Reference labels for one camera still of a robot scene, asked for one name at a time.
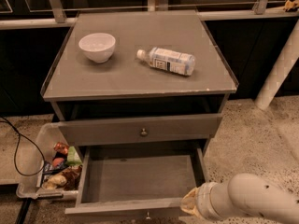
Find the clear plastic storage bin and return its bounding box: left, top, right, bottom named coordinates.
left=16, top=122, right=83, bottom=200

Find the black cable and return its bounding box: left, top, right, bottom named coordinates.
left=0, top=116, right=47, bottom=177

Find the white ceramic bowl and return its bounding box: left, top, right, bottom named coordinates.
left=78, top=33, right=116, bottom=63

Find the metal railing frame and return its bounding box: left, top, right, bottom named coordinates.
left=0, top=0, right=298, bottom=30

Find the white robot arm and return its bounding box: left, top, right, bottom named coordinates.
left=180, top=173, right=299, bottom=224

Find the clear plastic water bottle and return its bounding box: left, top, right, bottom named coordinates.
left=136, top=47, right=195, bottom=77

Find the brown snack bag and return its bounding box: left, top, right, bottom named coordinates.
left=42, top=166, right=82, bottom=190

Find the red snack can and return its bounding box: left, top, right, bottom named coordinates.
left=53, top=142, right=69, bottom=155

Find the grey drawer cabinet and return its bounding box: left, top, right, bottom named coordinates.
left=42, top=11, right=237, bottom=147

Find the grey drawer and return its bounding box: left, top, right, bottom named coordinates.
left=58, top=114, right=222, bottom=147
left=65, top=141, right=207, bottom=223

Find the green snack packet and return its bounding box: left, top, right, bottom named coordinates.
left=66, top=147, right=82, bottom=166

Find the grey top drawer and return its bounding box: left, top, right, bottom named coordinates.
left=58, top=114, right=222, bottom=147

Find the white slanted pole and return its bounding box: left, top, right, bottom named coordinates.
left=254, top=21, right=299, bottom=110

